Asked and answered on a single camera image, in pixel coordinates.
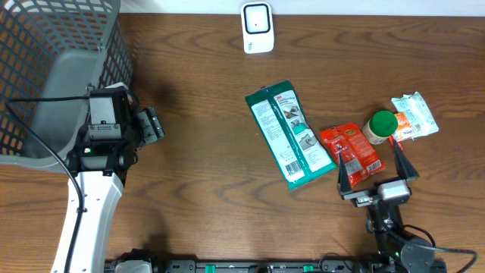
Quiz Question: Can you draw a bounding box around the red stick packet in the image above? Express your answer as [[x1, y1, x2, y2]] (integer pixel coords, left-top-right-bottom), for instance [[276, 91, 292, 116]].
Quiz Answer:
[[388, 136, 403, 152]]

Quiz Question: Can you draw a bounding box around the orange red snack bag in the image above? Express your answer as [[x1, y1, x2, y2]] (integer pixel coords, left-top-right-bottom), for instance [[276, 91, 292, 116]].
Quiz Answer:
[[321, 123, 386, 187]]

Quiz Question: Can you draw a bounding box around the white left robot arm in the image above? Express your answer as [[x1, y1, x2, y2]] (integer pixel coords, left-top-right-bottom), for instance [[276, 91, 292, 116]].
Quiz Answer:
[[52, 107, 164, 272]]

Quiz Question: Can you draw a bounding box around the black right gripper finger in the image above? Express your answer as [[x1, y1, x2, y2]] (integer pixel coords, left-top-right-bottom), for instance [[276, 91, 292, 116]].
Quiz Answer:
[[337, 153, 352, 196], [394, 149, 419, 180]]

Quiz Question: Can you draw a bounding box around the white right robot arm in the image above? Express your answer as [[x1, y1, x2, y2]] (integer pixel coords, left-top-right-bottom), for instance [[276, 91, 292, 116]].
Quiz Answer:
[[337, 141, 447, 272]]

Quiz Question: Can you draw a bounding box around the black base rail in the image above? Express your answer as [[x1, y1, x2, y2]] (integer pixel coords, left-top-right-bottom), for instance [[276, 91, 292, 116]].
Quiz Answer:
[[102, 249, 385, 273]]

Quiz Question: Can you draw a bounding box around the green 3M cloth package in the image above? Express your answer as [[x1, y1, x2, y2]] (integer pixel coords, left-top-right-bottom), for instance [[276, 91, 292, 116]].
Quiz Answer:
[[245, 80, 336, 190]]

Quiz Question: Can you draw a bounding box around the light teal wipes packet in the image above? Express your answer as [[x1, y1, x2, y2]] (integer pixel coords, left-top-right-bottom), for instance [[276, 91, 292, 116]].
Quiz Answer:
[[391, 91, 439, 138]]

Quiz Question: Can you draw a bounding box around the green lid jar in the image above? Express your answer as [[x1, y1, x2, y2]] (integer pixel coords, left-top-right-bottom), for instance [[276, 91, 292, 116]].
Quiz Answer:
[[361, 111, 399, 145]]

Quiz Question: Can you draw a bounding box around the small orange box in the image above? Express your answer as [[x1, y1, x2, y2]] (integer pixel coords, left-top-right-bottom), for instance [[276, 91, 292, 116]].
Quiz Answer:
[[393, 112, 415, 142]]

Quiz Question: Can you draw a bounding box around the grey plastic mesh basket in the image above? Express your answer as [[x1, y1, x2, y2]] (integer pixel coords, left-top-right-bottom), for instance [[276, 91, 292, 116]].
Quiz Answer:
[[1, 0, 133, 172]]

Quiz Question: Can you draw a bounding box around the white barcode scanner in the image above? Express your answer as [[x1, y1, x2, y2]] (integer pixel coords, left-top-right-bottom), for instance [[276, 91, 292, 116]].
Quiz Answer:
[[240, 2, 275, 55]]

